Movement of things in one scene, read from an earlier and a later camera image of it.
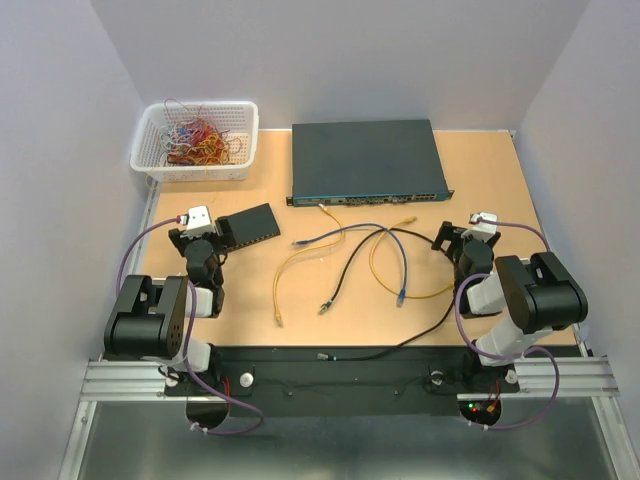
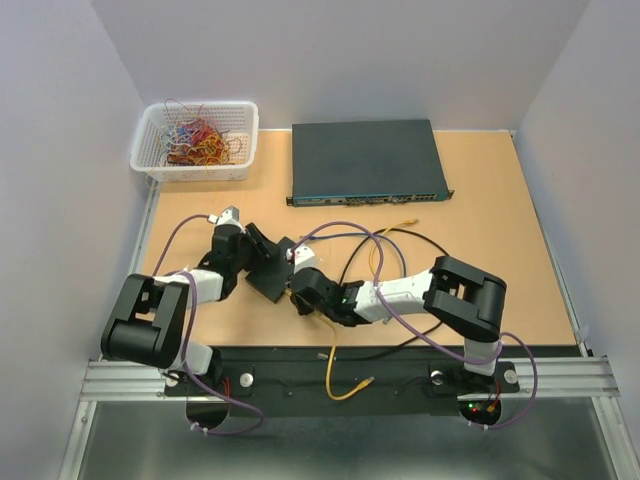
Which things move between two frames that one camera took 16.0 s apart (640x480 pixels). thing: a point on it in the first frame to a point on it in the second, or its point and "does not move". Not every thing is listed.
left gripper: [223, 240] to [260, 248]
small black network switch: [253, 226] to [270, 275]
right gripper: [447, 230] to [302, 305]
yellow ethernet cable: [289, 261] to [358, 386]
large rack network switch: [366, 162] does not move
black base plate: [346, 380] does not move
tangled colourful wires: [192, 139] does not move
